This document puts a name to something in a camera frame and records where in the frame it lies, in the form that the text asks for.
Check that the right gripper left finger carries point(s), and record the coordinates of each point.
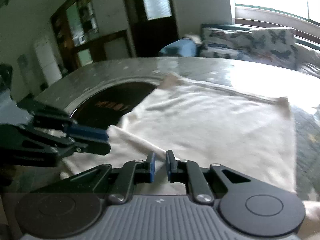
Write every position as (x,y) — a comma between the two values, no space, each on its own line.
(129,176)

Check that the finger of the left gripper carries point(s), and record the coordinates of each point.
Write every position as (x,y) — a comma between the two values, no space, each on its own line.
(69,126)
(82,148)

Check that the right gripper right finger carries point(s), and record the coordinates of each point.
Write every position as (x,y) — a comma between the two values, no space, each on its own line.
(191,175)

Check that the cream knit garment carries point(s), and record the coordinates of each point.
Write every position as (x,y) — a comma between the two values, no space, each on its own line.
(205,123)

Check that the white refrigerator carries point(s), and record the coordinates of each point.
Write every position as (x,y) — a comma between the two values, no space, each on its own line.
(47,60)

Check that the blue corner sofa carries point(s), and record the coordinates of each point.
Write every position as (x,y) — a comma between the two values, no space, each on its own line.
(187,47)

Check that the dark wooden door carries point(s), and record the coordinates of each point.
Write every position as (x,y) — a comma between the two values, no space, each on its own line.
(152,25)

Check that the long butterfly print pillow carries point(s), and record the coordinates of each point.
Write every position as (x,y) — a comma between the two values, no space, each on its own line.
(273,46)

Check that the plain beige pillow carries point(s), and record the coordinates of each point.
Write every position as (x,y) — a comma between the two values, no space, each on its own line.
(307,60)

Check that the green framed window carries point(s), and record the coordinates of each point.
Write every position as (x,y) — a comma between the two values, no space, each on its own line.
(300,14)

